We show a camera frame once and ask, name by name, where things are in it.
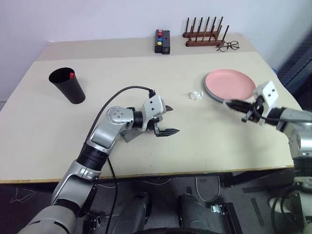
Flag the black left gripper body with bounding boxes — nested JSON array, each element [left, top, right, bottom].
[[147, 114, 164, 137]]

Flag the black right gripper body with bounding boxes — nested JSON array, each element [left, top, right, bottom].
[[241, 96, 268, 124]]

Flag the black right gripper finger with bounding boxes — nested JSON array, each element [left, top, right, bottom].
[[229, 99, 254, 108], [223, 101, 252, 114]]

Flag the pink plate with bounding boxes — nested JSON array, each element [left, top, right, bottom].
[[204, 69, 257, 101]]

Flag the grey glasses case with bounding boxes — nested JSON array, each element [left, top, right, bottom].
[[121, 126, 147, 143]]

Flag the black cup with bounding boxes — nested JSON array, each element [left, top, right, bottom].
[[48, 67, 86, 105]]

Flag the blue plate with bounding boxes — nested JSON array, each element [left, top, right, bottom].
[[203, 80, 254, 105]]

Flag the white crumpled paper wad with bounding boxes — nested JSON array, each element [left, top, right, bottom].
[[189, 90, 204, 101]]

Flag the black box with coloured buttons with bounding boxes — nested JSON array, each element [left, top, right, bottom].
[[155, 29, 164, 54]]

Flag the dark perforated panel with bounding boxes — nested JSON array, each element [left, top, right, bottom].
[[277, 31, 312, 98]]

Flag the brown wooden plate rack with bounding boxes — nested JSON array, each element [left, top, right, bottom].
[[182, 16, 230, 47]]

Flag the dark grey rounded shape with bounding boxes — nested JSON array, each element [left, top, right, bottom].
[[114, 191, 151, 234], [176, 192, 213, 234]]

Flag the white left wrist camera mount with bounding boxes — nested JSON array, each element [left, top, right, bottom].
[[141, 95, 167, 132]]

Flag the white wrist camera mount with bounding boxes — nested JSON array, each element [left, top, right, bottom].
[[252, 81, 280, 127], [141, 95, 167, 132]]

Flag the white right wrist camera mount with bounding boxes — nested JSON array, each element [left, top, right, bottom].
[[252, 81, 280, 127]]

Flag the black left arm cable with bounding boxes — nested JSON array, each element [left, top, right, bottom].
[[87, 85, 156, 234]]

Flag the clear glasses with dark frame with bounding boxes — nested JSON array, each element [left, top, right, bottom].
[[216, 40, 240, 53]]

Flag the black table frame beam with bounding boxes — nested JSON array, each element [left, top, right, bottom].
[[221, 168, 295, 188]]

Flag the white floor cable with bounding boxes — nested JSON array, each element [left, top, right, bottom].
[[195, 175, 221, 203]]

